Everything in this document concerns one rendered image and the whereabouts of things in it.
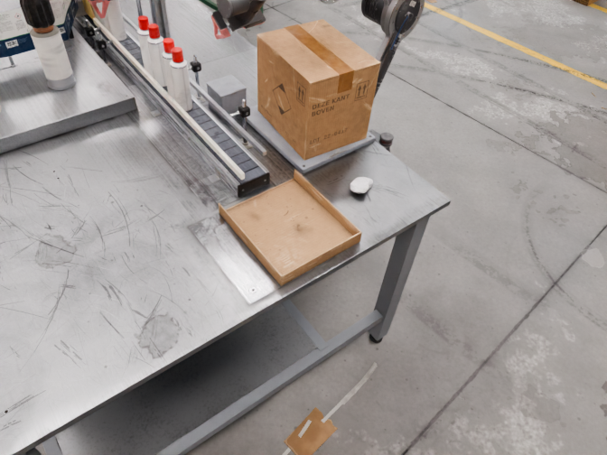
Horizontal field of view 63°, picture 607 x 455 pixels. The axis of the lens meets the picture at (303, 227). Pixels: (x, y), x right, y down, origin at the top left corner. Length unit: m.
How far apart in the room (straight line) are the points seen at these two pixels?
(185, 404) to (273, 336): 0.38
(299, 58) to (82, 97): 0.74
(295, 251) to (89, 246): 0.53
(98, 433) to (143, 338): 0.66
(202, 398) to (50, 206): 0.78
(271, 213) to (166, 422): 0.77
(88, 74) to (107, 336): 1.03
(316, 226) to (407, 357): 0.95
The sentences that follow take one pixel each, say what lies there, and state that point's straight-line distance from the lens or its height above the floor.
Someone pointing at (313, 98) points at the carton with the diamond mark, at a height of 1.07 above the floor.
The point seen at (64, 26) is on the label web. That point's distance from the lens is 2.07.
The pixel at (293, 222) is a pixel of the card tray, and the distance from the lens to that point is 1.36.
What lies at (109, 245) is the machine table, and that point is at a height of 0.83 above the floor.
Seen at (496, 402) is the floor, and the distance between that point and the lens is 2.18.
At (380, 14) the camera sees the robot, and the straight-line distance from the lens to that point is 2.39.
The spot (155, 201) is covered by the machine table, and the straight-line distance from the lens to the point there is 1.45.
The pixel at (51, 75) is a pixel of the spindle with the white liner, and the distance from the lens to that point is 1.86.
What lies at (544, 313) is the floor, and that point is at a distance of 2.50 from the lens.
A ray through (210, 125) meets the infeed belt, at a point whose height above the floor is 0.88.
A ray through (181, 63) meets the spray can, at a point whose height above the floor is 1.05.
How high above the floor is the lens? 1.84
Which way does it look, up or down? 48 degrees down
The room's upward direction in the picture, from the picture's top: 5 degrees clockwise
